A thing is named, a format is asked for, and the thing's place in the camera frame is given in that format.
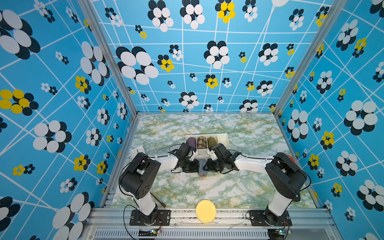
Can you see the green circuit board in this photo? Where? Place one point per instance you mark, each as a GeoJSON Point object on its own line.
{"type": "Point", "coordinates": [148, 233]}
{"type": "Point", "coordinates": [276, 234]}

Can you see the aluminium corner post right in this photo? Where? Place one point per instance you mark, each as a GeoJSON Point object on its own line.
{"type": "Point", "coordinates": [324, 29]}

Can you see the yellow round sponge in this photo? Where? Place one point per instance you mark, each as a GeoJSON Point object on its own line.
{"type": "Point", "coordinates": [206, 211]}

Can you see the olive green rolled sock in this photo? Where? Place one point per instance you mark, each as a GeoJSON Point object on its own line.
{"type": "Point", "coordinates": [212, 141]}

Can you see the purple rolled sock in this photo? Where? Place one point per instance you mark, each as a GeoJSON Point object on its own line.
{"type": "Point", "coordinates": [192, 142]}

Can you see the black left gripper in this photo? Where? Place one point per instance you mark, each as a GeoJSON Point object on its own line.
{"type": "Point", "coordinates": [195, 167]}

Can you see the white square alarm clock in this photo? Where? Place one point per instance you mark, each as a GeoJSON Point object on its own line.
{"type": "Point", "coordinates": [136, 151]}

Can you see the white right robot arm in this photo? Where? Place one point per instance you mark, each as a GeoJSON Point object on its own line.
{"type": "Point", "coordinates": [287, 177]}

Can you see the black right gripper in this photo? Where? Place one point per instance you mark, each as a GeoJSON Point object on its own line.
{"type": "Point", "coordinates": [209, 166]}

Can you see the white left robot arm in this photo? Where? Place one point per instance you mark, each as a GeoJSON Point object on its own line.
{"type": "Point", "coordinates": [137, 177]}

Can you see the aluminium corner post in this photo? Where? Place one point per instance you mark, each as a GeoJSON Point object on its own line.
{"type": "Point", "coordinates": [324, 29]}
{"type": "Point", "coordinates": [90, 14]}

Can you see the brown argyle rolled sock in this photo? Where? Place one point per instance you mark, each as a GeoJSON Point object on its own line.
{"type": "Point", "coordinates": [202, 142]}

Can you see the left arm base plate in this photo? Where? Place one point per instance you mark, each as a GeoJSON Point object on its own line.
{"type": "Point", "coordinates": [156, 218]}

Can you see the green circuit board right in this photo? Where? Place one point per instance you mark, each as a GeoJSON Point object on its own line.
{"type": "Point", "coordinates": [276, 234]}

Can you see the aluminium corner post left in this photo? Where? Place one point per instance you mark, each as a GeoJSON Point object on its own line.
{"type": "Point", "coordinates": [90, 14]}

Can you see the white divided storage box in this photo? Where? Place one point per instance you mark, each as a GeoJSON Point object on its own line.
{"type": "Point", "coordinates": [221, 138]}

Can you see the grey blue striped sock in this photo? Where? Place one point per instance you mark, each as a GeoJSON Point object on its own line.
{"type": "Point", "coordinates": [202, 173]}

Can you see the green circuit board left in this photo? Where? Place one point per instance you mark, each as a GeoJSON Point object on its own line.
{"type": "Point", "coordinates": [148, 233]}

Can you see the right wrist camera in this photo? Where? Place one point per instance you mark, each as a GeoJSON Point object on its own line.
{"type": "Point", "coordinates": [212, 155]}

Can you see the aluminium front rail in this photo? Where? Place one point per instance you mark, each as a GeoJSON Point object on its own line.
{"type": "Point", "coordinates": [229, 224]}

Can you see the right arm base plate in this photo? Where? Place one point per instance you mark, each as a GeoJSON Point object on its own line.
{"type": "Point", "coordinates": [261, 218]}

